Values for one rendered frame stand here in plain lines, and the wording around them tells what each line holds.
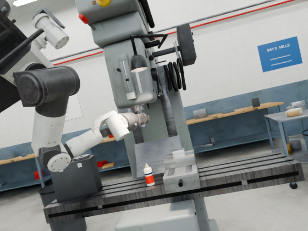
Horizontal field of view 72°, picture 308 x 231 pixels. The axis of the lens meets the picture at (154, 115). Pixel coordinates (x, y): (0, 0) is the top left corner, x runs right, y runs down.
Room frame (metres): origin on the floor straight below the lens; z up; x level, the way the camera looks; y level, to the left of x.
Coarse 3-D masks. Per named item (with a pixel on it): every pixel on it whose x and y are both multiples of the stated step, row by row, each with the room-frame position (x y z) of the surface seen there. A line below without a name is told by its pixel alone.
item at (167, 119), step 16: (160, 80) 1.46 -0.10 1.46; (176, 80) 1.46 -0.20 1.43; (176, 96) 1.46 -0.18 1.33; (160, 112) 1.47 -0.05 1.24; (176, 112) 1.46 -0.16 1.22; (144, 128) 1.49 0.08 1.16; (160, 128) 1.48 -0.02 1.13; (176, 128) 1.46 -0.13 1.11; (128, 144) 1.51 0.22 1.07; (208, 224) 1.46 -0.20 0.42
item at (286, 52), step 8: (280, 40) 4.93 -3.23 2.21; (288, 40) 4.91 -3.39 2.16; (296, 40) 4.88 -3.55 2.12; (264, 48) 4.97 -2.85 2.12; (272, 48) 4.95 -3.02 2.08; (280, 48) 4.93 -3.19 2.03; (288, 48) 4.91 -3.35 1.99; (296, 48) 4.89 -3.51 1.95; (264, 56) 4.98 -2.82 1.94; (272, 56) 4.96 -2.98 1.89; (280, 56) 4.94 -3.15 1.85; (288, 56) 4.91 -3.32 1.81; (296, 56) 4.89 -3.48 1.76; (264, 64) 4.98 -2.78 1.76; (272, 64) 4.96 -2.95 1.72; (280, 64) 4.94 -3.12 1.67; (288, 64) 4.92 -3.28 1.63; (296, 64) 4.90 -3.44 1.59; (72, 96) 5.59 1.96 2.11; (72, 104) 5.60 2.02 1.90; (72, 112) 5.60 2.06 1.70; (80, 112) 5.58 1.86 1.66
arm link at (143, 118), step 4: (128, 112) 1.00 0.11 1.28; (144, 112) 1.07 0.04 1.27; (132, 116) 0.97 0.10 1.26; (136, 116) 0.99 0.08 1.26; (140, 116) 1.02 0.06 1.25; (144, 116) 1.04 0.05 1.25; (148, 116) 1.06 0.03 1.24; (136, 120) 0.98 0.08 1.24; (140, 120) 1.02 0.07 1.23; (144, 120) 1.04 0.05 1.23; (148, 120) 1.05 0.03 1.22; (136, 124) 0.97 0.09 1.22; (140, 124) 1.02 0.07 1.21; (132, 128) 0.97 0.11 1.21
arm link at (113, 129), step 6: (120, 114) 0.92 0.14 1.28; (126, 114) 0.95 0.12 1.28; (108, 120) 0.88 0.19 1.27; (114, 120) 0.88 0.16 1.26; (120, 120) 0.89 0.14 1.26; (126, 120) 0.93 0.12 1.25; (132, 120) 0.95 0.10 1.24; (108, 126) 0.89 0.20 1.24; (114, 126) 0.87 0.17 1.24; (120, 126) 0.88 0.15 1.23; (126, 126) 0.90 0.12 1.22; (132, 126) 0.96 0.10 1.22; (102, 132) 0.90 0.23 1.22; (108, 132) 0.90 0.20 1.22; (114, 132) 0.87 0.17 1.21; (120, 132) 0.87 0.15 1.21; (126, 132) 0.88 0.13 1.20; (120, 138) 0.88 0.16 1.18
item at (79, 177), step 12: (84, 156) 1.16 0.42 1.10; (72, 168) 1.13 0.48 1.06; (84, 168) 1.13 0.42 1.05; (96, 168) 1.22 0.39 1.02; (60, 180) 1.13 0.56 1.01; (72, 180) 1.13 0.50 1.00; (84, 180) 1.13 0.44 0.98; (96, 180) 1.16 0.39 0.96; (60, 192) 1.13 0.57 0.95; (72, 192) 1.13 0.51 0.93; (84, 192) 1.13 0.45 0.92
